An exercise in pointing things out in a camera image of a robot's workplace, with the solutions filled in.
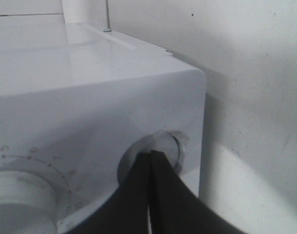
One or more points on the white microwave oven body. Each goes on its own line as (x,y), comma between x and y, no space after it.
(73,98)

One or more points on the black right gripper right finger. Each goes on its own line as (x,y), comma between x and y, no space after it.
(174,209)

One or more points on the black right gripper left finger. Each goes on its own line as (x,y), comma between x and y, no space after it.
(126,211)

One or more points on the white lower microwave knob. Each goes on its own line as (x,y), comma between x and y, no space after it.
(28,204)

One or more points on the white round door-release button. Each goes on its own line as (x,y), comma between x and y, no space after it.
(172,143)

